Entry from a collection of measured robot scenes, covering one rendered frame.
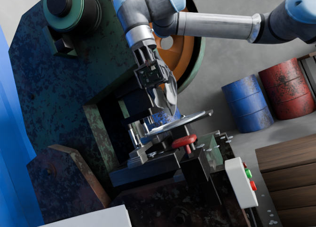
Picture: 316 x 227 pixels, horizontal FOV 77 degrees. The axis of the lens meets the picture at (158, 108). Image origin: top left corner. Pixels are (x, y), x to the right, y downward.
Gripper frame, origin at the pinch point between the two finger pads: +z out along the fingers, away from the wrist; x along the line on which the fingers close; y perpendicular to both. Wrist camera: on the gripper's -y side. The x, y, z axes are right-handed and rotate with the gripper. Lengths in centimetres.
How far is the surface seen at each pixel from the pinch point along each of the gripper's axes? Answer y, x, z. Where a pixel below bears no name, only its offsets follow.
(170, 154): -10.6, -9.4, 14.3
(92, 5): -6.3, -14.6, -44.5
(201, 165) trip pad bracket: 2.7, 3.2, 16.5
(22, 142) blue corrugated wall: -50, -133, -18
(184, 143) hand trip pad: 3.0, 0.8, 9.5
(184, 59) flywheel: -66, 0, -26
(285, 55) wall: -363, 130, -13
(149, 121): -30.7, -21.1, 1.0
